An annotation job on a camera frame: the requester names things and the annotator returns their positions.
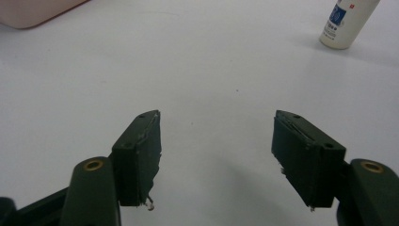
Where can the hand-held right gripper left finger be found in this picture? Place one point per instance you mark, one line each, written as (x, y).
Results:
(131, 163)

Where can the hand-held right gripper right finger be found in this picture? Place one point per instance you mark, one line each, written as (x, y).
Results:
(307, 163)

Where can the white bottle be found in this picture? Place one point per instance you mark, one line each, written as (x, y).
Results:
(348, 22)

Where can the pink storage box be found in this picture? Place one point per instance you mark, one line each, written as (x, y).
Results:
(34, 11)

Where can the white table sheet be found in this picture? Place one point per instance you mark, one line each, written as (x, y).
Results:
(216, 72)

